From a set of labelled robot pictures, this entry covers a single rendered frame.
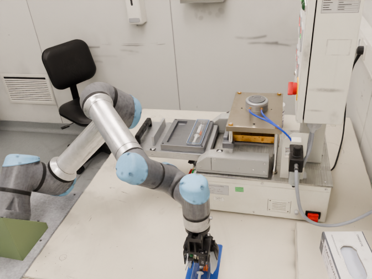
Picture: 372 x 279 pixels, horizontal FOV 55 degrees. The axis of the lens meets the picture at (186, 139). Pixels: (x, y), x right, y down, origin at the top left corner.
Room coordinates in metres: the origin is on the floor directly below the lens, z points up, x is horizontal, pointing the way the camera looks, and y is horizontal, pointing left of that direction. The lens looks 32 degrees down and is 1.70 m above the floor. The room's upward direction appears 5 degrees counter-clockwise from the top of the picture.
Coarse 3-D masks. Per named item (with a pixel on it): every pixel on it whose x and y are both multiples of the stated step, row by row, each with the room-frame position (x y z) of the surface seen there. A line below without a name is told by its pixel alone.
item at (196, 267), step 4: (196, 264) 0.75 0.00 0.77; (196, 268) 0.73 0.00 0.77; (200, 268) 0.73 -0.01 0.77; (204, 268) 0.73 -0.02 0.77; (208, 268) 0.73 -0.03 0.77; (196, 272) 0.72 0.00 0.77; (200, 272) 0.72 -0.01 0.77; (204, 272) 0.71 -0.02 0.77; (208, 272) 0.71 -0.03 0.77; (192, 276) 0.70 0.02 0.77; (196, 276) 0.70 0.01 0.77; (200, 276) 0.70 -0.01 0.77; (204, 276) 0.70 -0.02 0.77; (208, 276) 0.70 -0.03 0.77
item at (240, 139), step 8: (240, 136) 1.04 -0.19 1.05; (248, 136) 1.03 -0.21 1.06; (256, 136) 1.02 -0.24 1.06; (264, 136) 1.01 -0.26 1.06; (272, 136) 1.01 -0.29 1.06; (240, 144) 1.04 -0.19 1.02; (248, 144) 1.03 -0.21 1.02; (256, 144) 1.02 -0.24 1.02; (264, 144) 1.01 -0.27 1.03; (272, 144) 1.01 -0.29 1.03
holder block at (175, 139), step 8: (176, 120) 1.30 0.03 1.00; (184, 120) 1.29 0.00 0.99; (192, 120) 1.29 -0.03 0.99; (176, 128) 1.25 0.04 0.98; (184, 128) 1.22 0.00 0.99; (192, 128) 1.22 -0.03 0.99; (208, 128) 1.21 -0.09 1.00; (168, 136) 1.17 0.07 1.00; (176, 136) 1.19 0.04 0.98; (184, 136) 1.16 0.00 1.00; (208, 136) 1.16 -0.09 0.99; (168, 144) 1.11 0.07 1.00; (176, 144) 1.11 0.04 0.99; (184, 144) 1.11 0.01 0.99; (200, 152) 1.08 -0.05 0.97
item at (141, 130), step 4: (148, 120) 1.29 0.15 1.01; (144, 124) 1.26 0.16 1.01; (148, 124) 1.28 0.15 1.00; (140, 128) 1.23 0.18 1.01; (144, 128) 1.24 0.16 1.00; (140, 132) 1.20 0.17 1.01; (144, 132) 1.23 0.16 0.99; (136, 136) 1.18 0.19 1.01; (140, 136) 1.18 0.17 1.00; (140, 140) 1.18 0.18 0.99
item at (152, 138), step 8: (152, 128) 1.29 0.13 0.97; (160, 128) 1.23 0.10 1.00; (168, 128) 1.28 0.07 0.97; (216, 128) 1.24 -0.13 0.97; (144, 136) 1.23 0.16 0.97; (152, 136) 1.16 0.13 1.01; (160, 136) 1.22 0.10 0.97; (216, 136) 1.23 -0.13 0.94; (144, 144) 1.17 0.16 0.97; (152, 144) 1.16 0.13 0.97; (160, 144) 1.16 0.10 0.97; (208, 144) 1.13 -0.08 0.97; (152, 152) 1.12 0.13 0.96; (160, 152) 1.11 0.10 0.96; (168, 152) 1.10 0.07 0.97; (176, 152) 1.10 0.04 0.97; (184, 152) 1.09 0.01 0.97; (192, 152) 1.09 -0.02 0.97; (192, 160) 1.08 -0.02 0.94
